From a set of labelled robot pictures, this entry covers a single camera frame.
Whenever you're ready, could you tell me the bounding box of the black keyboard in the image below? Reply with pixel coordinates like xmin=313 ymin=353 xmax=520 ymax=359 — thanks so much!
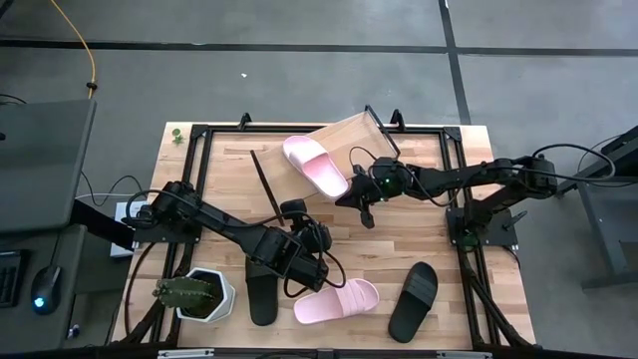
xmin=0 ymin=250 xmax=24 ymax=308

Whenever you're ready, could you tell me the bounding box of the black slide sandal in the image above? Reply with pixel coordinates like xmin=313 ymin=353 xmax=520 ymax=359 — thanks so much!
xmin=387 ymin=260 xmax=440 ymax=344
xmin=244 ymin=256 xmax=280 ymax=327

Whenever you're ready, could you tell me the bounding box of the black front bar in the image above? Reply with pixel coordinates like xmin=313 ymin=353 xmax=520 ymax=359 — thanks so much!
xmin=0 ymin=342 xmax=638 ymax=359

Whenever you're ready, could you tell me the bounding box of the yellow cable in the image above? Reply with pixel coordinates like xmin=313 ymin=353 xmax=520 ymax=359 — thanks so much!
xmin=48 ymin=0 xmax=97 ymax=100

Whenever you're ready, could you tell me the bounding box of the black computer mouse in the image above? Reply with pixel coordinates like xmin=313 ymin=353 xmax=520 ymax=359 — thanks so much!
xmin=30 ymin=264 xmax=63 ymax=316

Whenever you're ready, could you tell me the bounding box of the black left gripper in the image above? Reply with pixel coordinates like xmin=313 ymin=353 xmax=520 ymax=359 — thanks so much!
xmin=276 ymin=197 xmax=334 ymax=294

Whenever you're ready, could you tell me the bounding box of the white power box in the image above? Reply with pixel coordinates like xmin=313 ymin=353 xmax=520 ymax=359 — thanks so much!
xmin=110 ymin=200 xmax=146 ymax=259

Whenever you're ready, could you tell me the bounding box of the wooden shelf with black frame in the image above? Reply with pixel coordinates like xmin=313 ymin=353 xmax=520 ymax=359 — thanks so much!
xmin=248 ymin=104 xmax=404 ymax=226

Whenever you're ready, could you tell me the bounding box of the green cactus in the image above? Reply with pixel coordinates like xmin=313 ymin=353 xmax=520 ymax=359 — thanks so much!
xmin=152 ymin=276 xmax=216 ymax=309

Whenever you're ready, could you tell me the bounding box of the white hexagonal plant pot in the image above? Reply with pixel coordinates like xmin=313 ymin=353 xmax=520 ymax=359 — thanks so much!
xmin=175 ymin=266 xmax=236 ymax=324

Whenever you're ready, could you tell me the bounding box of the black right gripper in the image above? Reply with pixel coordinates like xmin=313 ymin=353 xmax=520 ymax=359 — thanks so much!
xmin=334 ymin=163 xmax=384 ymax=230

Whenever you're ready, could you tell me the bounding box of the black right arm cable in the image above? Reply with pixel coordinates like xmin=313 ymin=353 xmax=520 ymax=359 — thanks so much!
xmin=530 ymin=143 xmax=617 ymax=184

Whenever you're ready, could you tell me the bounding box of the dark grey side desk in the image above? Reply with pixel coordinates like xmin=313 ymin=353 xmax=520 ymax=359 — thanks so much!
xmin=0 ymin=223 xmax=90 ymax=353

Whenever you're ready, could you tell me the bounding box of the pink slide sandal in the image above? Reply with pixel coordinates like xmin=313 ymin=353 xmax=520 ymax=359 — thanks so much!
xmin=282 ymin=135 xmax=350 ymax=201
xmin=292 ymin=277 xmax=381 ymax=326

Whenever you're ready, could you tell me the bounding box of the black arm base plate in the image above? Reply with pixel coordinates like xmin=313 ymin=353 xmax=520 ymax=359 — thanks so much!
xmin=133 ymin=206 xmax=205 ymax=245
xmin=447 ymin=206 xmax=519 ymax=248

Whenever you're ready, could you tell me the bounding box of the black metal stand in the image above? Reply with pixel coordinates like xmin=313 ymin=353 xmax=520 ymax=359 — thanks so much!
xmin=557 ymin=124 xmax=638 ymax=291

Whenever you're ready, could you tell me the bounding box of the silver bracket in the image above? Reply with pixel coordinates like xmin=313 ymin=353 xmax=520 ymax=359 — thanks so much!
xmin=437 ymin=350 xmax=492 ymax=359
xmin=158 ymin=348 xmax=215 ymax=359

